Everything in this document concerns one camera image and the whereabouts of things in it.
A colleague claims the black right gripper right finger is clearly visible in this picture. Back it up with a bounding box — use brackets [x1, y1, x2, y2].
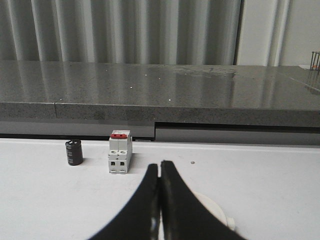
[160, 160, 243, 240]

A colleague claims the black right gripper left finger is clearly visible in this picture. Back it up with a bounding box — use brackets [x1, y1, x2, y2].
[91, 164, 160, 240]

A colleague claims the white half-ring pipe clamp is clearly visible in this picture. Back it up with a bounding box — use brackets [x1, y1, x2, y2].
[193, 191, 236, 231]

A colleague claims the black cylindrical capacitor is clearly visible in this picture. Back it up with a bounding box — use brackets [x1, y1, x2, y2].
[65, 139, 83, 166]

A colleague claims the grey stone counter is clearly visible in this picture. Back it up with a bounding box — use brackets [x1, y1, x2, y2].
[0, 60, 320, 146]

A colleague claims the grey pleated curtain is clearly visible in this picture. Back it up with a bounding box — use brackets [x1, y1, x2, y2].
[0, 0, 242, 65]

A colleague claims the white circuit breaker red switch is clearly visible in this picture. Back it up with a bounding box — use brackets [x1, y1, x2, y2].
[108, 130, 133, 174]

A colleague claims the wire rack on counter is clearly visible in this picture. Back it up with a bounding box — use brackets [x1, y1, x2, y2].
[309, 51, 320, 71]

